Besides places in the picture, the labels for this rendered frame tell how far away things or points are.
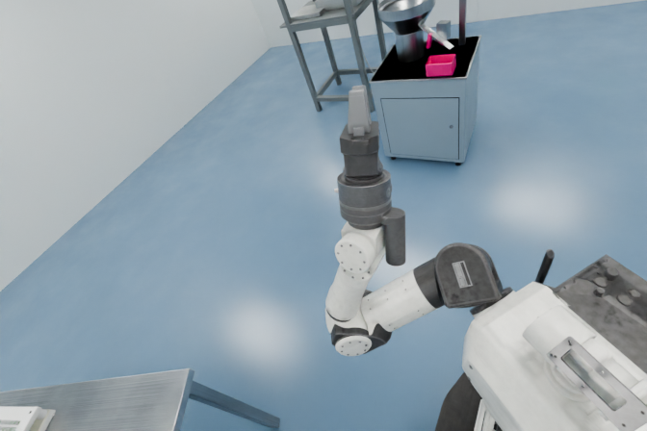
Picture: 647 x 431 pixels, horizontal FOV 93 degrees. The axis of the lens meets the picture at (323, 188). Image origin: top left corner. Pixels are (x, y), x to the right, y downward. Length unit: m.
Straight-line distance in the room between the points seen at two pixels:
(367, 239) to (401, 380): 1.38
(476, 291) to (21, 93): 4.13
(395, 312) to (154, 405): 0.87
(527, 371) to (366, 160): 0.39
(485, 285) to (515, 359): 0.12
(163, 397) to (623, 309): 1.19
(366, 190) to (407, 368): 1.46
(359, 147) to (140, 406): 1.13
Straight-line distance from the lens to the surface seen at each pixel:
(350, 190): 0.47
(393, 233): 0.51
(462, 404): 1.64
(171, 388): 1.28
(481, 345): 0.61
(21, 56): 4.27
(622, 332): 0.66
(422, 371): 1.84
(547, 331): 0.51
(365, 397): 1.85
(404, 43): 2.35
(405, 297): 0.68
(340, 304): 0.66
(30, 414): 1.56
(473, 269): 0.64
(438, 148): 2.47
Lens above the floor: 1.79
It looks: 43 degrees down
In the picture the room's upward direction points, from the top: 23 degrees counter-clockwise
